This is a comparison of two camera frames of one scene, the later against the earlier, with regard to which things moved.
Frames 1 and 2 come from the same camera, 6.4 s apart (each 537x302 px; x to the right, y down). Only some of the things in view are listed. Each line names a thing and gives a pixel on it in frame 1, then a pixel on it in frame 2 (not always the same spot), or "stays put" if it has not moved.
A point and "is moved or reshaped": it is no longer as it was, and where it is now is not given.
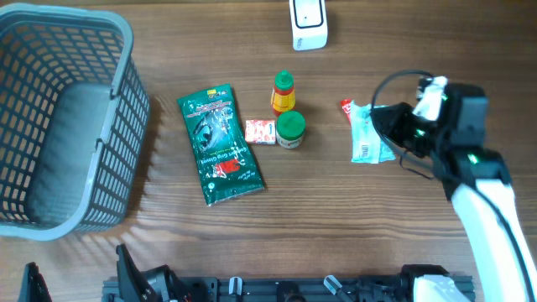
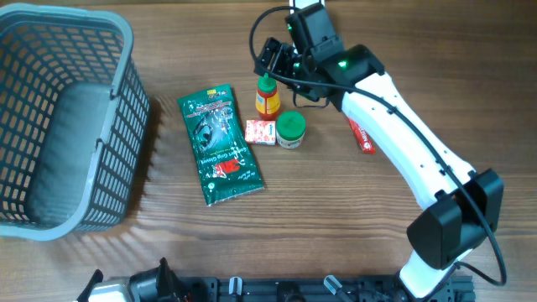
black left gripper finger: [33, 288] → [96, 278]
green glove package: [219, 144] stays put
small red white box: [260, 132] stays put
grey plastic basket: [75, 114] stays put
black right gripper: [401, 112] → [283, 52]
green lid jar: [290, 128] stays put
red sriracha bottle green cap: [283, 96] → [268, 102]
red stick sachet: [346, 103] is moved or reshaped
